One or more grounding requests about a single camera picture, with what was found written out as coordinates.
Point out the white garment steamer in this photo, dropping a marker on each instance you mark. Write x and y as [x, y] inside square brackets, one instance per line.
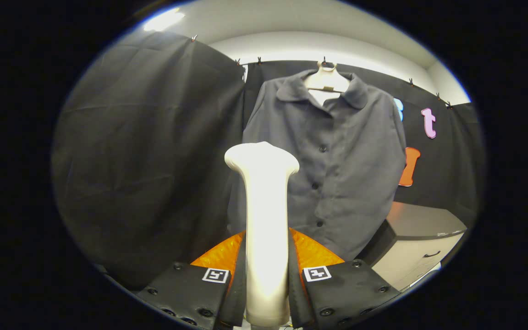
[266, 220]

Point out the narrow ceiling light panel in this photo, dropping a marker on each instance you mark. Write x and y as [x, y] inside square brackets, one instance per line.
[163, 20]

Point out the grey cabinet with drawers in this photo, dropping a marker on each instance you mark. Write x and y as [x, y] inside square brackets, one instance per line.
[420, 224]

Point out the cream plastic clothes hanger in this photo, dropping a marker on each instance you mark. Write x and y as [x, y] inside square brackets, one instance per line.
[326, 81]

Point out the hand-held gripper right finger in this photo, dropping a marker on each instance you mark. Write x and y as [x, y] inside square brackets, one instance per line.
[297, 298]

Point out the dark grey button shirt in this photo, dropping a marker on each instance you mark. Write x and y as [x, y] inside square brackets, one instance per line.
[355, 183]

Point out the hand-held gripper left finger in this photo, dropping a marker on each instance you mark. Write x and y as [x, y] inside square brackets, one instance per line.
[240, 298]

